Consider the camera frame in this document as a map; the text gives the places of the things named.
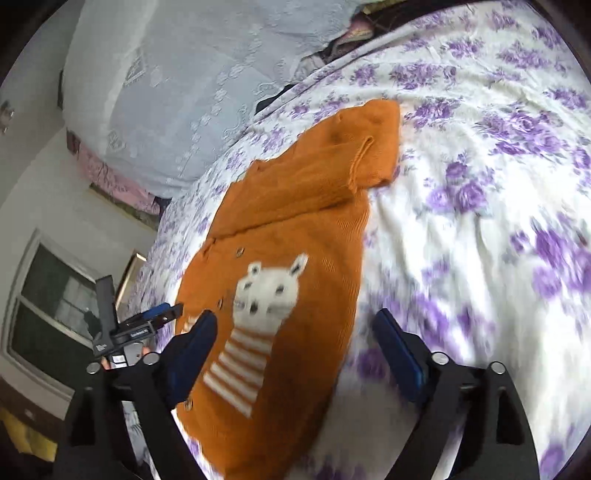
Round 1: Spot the person's left hand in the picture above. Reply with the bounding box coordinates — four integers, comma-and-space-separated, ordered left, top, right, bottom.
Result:
100, 345, 150, 370

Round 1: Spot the white framed window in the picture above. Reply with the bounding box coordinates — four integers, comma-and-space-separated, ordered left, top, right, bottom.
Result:
1, 229, 99, 400

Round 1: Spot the dark woven bed mat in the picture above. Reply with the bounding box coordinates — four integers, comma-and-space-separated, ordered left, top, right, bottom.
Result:
322, 0, 445, 61

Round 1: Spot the orange knitted cat cardigan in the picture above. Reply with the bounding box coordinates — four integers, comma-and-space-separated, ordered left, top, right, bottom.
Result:
176, 99, 401, 479

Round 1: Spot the purple floral bed sheet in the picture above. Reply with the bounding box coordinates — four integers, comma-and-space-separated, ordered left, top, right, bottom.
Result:
129, 1, 590, 479

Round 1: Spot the pink floral curtain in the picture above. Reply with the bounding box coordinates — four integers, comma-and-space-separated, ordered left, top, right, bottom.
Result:
66, 130, 160, 215

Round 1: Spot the white lace cover cloth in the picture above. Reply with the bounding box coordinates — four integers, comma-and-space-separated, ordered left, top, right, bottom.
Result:
63, 1, 362, 198

